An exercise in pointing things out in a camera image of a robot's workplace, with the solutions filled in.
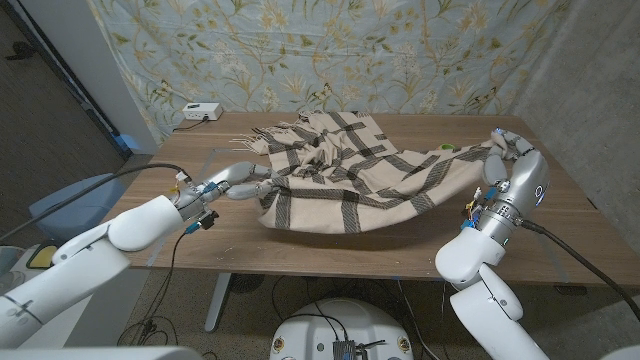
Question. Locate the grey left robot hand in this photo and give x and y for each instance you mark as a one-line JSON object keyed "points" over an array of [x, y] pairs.
{"points": [[235, 174]]}

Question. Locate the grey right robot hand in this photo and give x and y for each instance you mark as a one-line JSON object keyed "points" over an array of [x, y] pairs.
{"points": [[525, 180]]}

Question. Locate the beige plaid scarf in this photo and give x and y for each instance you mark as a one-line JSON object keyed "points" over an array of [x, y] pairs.
{"points": [[350, 190]]}

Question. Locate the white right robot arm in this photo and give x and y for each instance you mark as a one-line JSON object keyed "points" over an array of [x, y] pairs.
{"points": [[480, 310]]}

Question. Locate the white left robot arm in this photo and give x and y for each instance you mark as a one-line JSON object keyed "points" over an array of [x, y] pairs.
{"points": [[75, 280]]}

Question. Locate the white power strip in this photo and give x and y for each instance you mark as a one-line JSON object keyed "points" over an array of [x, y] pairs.
{"points": [[202, 111]]}

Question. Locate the black round table foot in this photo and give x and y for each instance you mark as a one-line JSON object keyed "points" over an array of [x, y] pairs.
{"points": [[246, 283]]}

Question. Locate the white table leg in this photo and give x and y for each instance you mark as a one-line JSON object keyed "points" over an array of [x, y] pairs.
{"points": [[217, 302]]}

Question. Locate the blue padded stool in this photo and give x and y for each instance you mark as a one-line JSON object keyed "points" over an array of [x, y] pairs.
{"points": [[75, 215]]}

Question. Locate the floral printed backdrop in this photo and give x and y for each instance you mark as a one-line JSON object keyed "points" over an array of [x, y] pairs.
{"points": [[350, 50]]}

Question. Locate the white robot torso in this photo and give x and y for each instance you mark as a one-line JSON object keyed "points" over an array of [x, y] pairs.
{"points": [[340, 325]]}

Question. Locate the yellow black foot pedal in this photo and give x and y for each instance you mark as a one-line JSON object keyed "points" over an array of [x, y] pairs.
{"points": [[42, 256]]}

